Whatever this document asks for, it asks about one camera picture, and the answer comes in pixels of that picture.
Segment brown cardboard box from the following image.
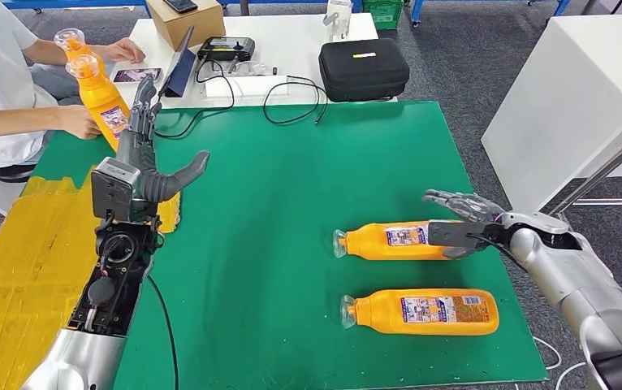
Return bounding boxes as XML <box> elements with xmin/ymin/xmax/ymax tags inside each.
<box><xmin>145</xmin><ymin>0</ymin><xmax>227</xmax><ymax>51</ymax></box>

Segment silver metal stand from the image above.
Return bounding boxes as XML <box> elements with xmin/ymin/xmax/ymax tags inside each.
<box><xmin>545</xmin><ymin>89</ymin><xmax>622</xmax><ymax>228</ymax></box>

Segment white cable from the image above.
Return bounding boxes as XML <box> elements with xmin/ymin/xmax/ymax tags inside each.
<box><xmin>531</xmin><ymin>336</ymin><xmax>586</xmax><ymax>390</ymax></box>

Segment white table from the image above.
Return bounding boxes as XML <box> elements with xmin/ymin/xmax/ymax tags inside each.
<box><xmin>109</xmin><ymin>13</ymin><xmax>398</xmax><ymax>111</ymax></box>

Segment tablet in blue case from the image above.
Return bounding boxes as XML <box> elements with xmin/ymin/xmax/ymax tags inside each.
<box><xmin>158</xmin><ymin>25</ymin><xmax>197</xmax><ymax>99</ymax></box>

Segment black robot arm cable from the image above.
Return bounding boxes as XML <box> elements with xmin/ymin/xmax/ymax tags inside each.
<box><xmin>146</xmin><ymin>274</ymin><xmax>180</xmax><ymax>390</ymax></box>

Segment white flat box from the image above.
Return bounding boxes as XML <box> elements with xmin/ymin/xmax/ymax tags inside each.
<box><xmin>204</xmin><ymin>75</ymin><xmax>292</xmax><ymax>99</ymax></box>

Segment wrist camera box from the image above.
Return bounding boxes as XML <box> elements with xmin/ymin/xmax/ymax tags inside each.
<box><xmin>90</xmin><ymin>157</ymin><xmax>143</xmax><ymax>223</ymax></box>
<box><xmin>427</xmin><ymin>219</ymin><xmax>506</xmax><ymax>249</ymax></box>

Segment person's left hand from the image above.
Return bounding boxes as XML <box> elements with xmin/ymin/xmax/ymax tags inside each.
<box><xmin>103</xmin><ymin>37</ymin><xmax>147</xmax><ymax>64</ymax></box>

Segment black smartphone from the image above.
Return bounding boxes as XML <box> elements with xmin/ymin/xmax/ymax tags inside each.
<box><xmin>112</xmin><ymin>67</ymin><xmax>163</xmax><ymax>85</ymax></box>
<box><xmin>162</xmin><ymin>0</ymin><xmax>200</xmax><ymax>15</ymax></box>

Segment white cabinet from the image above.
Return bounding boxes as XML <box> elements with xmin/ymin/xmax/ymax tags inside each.
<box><xmin>481</xmin><ymin>14</ymin><xmax>622</xmax><ymax>212</ymax></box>

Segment black stool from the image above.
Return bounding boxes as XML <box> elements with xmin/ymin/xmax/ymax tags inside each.
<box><xmin>0</xmin><ymin>162</ymin><xmax>37</xmax><ymax>184</ymax></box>

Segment green plastic crate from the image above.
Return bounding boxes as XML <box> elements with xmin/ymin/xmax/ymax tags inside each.
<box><xmin>361</xmin><ymin>0</ymin><xmax>404</xmax><ymax>31</ymax></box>

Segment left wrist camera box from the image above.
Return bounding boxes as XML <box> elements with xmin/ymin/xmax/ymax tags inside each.
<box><xmin>90</xmin><ymin>157</ymin><xmax>143</xmax><ymax>223</ymax></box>

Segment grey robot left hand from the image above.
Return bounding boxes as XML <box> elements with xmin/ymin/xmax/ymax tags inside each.
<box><xmin>116</xmin><ymin>75</ymin><xmax>211</xmax><ymax>205</ymax></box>

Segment person's right hand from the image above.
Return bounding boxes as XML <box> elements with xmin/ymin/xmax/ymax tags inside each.
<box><xmin>55</xmin><ymin>105</ymin><xmax>102</xmax><ymax>141</ymax></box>

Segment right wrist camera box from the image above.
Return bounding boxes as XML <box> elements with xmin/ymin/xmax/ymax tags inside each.
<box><xmin>427</xmin><ymin>219</ymin><xmax>506</xmax><ymax>249</ymax></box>

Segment black remote controller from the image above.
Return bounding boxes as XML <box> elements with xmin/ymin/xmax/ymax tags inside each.
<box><xmin>197</xmin><ymin>36</ymin><xmax>256</xmax><ymax>63</ymax></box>

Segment clear safety goggles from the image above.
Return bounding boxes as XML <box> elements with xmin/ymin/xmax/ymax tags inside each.
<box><xmin>231</xmin><ymin>60</ymin><xmax>280</xmax><ymax>78</ymax></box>

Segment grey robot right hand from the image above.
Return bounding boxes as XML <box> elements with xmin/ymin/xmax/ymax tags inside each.
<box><xmin>422</xmin><ymin>188</ymin><xmax>506</xmax><ymax>261</ymax></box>

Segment black zip carrying case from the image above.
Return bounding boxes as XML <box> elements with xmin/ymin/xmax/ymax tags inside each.
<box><xmin>318</xmin><ymin>37</ymin><xmax>411</xmax><ymax>103</ymax></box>

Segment orange juice bottle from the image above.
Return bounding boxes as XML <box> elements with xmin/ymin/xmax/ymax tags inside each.
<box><xmin>340</xmin><ymin>288</ymin><xmax>500</xmax><ymax>337</ymax></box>
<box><xmin>66</xmin><ymin>54</ymin><xmax>132</xmax><ymax>154</ymax></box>
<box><xmin>332</xmin><ymin>220</ymin><xmax>455</xmax><ymax>262</ymax></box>
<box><xmin>54</xmin><ymin>28</ymin><xmax>108</xmax><ymax>76</ymax></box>

